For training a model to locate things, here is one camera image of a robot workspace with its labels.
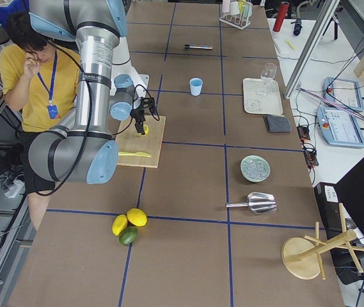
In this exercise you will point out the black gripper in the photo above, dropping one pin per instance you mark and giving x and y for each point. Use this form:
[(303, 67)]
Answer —
[(136, 114)]

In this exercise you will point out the yellow lemon slices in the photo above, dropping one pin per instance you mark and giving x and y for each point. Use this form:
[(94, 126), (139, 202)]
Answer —
[(146, 129)]

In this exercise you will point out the metal muddler black tip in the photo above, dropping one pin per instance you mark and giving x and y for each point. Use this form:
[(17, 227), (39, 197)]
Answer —
[(198, 47)]

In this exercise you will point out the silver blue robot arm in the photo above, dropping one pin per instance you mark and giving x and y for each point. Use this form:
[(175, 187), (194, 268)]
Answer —
[(80, 148)]

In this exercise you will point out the light blue cup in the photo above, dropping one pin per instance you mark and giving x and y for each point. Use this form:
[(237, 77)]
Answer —
[(195, 86)]

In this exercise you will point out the yellow lemon upper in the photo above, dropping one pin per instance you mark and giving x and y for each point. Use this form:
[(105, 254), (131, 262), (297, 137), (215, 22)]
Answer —
[(137, 217)]

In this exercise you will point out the yellow lemon left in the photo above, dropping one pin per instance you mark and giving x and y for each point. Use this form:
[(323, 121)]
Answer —
[(119, 224)]

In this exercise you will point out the white cup drying rack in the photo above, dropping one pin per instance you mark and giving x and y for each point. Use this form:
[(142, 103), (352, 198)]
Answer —
[(236, 13)]

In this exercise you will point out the wooden cup tree stand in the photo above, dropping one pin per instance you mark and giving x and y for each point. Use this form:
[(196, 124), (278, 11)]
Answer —
[(302, 256)]

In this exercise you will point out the bamboo cutting board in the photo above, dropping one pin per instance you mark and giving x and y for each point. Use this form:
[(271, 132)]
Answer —
[(150, 143)]

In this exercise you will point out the yellow plastic knife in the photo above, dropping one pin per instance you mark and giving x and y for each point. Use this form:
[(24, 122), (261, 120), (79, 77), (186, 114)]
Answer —
[(134, 154)]

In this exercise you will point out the green lime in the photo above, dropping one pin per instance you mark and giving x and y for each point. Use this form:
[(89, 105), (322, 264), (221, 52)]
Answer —
[(128, 236)]

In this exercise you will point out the person in yellow shirt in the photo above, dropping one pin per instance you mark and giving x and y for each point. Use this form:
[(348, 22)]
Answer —
[(39, 80)]

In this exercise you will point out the green bowl of ice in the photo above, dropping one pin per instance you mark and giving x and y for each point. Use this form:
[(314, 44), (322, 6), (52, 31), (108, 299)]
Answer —
[(255, 168)]

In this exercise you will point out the cream bear tray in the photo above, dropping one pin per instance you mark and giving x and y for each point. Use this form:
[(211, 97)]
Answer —
[(260, 100)]

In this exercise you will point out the dark grey folded cloth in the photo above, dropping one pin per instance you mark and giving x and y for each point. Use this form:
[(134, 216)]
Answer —
[(277, 124)]

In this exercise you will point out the clear wine glass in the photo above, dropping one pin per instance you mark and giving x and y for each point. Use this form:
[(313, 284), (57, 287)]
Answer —
[(267, 75)]

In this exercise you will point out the metal ice scoop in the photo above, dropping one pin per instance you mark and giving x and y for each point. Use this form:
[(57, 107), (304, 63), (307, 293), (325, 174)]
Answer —
[(257, 203)]

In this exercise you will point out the orange black connector strip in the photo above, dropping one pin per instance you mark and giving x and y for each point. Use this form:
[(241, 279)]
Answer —
[(309, 150)]

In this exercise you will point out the black blue handheld tool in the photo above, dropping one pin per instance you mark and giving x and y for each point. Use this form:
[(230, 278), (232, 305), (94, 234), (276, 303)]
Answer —
[(297, 27)]

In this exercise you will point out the red cylinder bottle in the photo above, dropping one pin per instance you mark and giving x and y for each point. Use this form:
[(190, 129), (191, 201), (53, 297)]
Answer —
[(282, 13)]

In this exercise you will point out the black computer box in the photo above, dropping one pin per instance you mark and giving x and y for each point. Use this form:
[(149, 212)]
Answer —
[(328, 204)]

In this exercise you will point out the teach pendant near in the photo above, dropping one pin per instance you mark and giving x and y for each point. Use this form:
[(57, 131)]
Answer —
[(339, 128)]

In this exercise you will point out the teach pendant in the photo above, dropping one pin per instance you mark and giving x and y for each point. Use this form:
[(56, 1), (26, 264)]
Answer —
[(339, 128), (343, 92)]

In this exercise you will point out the teach pendant far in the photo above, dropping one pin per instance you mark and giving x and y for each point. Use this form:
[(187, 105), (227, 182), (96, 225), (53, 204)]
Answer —
[(343, 92)]

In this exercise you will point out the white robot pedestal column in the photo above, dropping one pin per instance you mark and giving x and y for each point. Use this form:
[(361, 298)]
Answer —
[(122, 65)]

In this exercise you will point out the aluminium frame post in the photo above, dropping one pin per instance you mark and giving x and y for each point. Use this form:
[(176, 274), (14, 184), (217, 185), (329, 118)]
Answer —
[(322, 21)]

